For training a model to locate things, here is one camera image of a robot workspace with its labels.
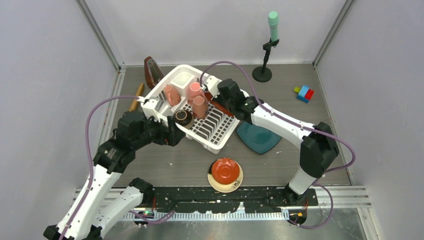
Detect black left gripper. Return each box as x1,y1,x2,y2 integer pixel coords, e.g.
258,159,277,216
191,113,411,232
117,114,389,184
132,111,185,150

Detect brown ceramic bowl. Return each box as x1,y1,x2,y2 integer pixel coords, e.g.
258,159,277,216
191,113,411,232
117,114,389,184
173,109,195,129

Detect red round plate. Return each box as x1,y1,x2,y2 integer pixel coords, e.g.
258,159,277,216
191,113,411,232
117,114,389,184
205,92,235,117

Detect white plastic dish rack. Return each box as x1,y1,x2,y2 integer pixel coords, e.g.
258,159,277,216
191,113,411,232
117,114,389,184
145,64,240,154

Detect pink mug with handle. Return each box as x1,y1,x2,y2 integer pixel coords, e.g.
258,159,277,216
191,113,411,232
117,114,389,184
163,85,181,107

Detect white mug pink handle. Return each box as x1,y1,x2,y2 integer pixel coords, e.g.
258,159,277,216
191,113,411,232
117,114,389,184
192,96,208,119

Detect dark green square plate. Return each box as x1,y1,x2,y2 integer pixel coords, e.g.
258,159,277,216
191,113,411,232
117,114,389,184
236,122,282,155

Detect pink cup white inside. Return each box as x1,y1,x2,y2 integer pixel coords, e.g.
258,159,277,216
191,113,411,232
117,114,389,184
187,81,207,105

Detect orange saucer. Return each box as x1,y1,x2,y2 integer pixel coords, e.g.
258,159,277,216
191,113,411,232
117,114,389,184
210,157,241,185

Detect cream patterned plate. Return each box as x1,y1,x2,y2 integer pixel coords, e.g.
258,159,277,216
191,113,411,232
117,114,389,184
207,163,244,193

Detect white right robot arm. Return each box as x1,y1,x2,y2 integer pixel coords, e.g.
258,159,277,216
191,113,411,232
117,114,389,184
215,78,340,205

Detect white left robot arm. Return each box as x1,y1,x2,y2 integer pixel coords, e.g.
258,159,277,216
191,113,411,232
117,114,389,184
43,111,186,240

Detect green microphone on stand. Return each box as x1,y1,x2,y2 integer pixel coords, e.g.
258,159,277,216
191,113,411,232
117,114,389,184
252,11,280,83

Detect wooden rolling pin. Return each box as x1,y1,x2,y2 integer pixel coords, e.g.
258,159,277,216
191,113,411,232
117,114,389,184
128,83,145,112

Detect brown wooden metronome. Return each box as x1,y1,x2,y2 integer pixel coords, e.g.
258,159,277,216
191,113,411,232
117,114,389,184
144,56,164,90

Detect colourful toy blocks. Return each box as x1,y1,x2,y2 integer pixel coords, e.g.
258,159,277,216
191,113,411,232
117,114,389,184
293,85,315,103

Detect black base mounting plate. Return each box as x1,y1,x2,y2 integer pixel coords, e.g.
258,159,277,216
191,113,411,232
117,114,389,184
137,186,319,214

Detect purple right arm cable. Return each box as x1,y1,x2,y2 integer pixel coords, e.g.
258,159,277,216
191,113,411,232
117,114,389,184
199,60,357,230

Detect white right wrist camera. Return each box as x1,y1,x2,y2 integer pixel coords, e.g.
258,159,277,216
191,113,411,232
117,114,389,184
202,75,222,98

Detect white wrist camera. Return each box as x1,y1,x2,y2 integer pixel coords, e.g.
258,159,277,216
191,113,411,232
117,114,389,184
137,96,164,122
202,75,222,98

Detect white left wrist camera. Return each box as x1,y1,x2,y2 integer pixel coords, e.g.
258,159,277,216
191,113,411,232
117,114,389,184
137,96,164,122

